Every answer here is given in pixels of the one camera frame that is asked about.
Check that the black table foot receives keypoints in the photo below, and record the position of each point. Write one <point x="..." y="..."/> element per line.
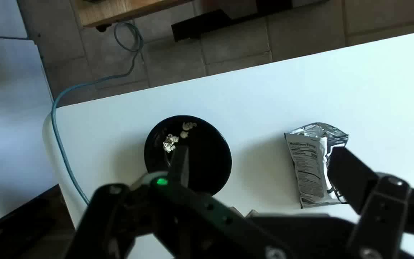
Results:
<point x="215" y="22"/>

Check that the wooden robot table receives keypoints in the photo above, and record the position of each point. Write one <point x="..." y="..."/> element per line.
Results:
<point x="121" y="9"/>

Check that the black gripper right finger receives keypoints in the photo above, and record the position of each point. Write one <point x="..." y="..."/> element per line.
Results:
<point x="384" y="210"/>

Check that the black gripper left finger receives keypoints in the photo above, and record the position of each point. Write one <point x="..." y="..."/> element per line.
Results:
<point x="135" y="225"/>

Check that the black flat panel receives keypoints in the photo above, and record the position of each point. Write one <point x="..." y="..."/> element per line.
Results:
<point x="14" y="231"/>

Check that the black bowl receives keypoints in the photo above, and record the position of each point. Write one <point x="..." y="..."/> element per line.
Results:
<point x="207" y="153"/>

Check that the black and white snack packet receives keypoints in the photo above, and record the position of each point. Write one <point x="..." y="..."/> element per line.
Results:
<point x="307" y="167"/>

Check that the large white panel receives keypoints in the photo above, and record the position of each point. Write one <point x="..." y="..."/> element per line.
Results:
<point x="6" y="120"/>

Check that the white food crumbs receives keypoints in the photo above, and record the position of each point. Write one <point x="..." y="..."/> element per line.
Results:
<point x="171" y="140"/>

